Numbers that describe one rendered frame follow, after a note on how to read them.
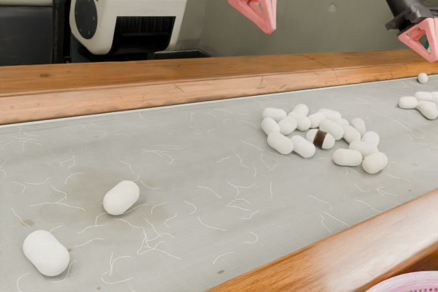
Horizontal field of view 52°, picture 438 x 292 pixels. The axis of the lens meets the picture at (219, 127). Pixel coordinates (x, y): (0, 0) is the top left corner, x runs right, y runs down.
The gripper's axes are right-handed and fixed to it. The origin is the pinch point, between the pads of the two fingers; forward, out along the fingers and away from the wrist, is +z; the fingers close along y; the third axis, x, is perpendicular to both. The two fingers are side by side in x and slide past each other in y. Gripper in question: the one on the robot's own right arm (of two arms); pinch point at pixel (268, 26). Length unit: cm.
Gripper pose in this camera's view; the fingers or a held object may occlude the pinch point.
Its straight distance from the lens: 63.1
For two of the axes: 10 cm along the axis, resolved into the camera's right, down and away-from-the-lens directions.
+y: 7.7, -1.3, 6.2
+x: -5.4, 3.9, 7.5
